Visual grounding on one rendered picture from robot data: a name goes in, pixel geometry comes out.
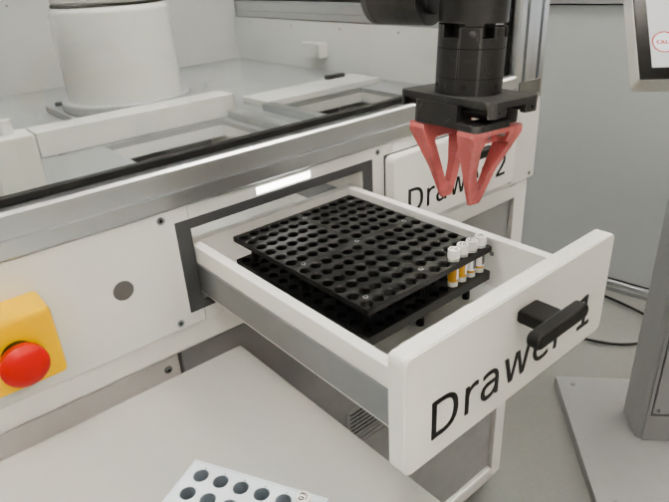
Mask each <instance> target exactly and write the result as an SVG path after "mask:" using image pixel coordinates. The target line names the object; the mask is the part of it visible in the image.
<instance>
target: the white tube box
mask: <svg viewBox="0 0 669 502"><path fill-rule="evenodd" d="M300 491H301V490H298V489H295V488H291V487H288V486H285V485H281V484H278V483H274V482H271V481H268V480H264V479H261V478H258V477H254V476H251V475H247V474H244V473H241V472H237V471H234V470H231V469H227V468H224V467H220V466H217V465H214V464H210V463H207V462H204V461H200V460H197V459H195V460H194V462H193V463H192V464H191V465H190V467H189V468H188V469H187V470H186V472H185V473H184V474H183V475H182V477H181V478H180V479H179V480H178V482H177V483H176V484H175V486H174V487H173V488H172V489H171V491H170V492H169V493H168V494H167V496H166V497H165V498H164V499H163V501H162V502H296V495H297V494H298V493H299V492H300ZM310 494H311V493H310ZM311 496H312V502H329V499H328V498H325V497H322V496H318V495H315V494H311Z"/></svg>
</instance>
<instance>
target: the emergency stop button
mask: <svg viewBox="0 0 669 502"><path fill-rule="evenodd" d="M50 364H51V359H50V356H49V354H48V353H47V351H46V350H45V349H44V348H43V347H42V346H41V345H38V344H36V343H22V344H18V345H16V346H13V347H12V348H10V349H9V350H8V351H6V352H5V353H4V355H3V356H2V357H1V359H0V377H1V378H2V380H3V381H4V382H5V383H6V384H8V385H10V386H13V387H27V386H30V385H33V384H35V383H37V382H38V381H40V380H41V379H42V378H43V377H44V376H45V375H46V373H47V372H48V370H49V368H50Z"/></svg>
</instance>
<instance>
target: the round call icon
mask: <svg viewBox="0 0 669 502"><path fill-rule="evenodd" d="M650 37H651V48H652V54H660V53H669V31H650Z"/></svg>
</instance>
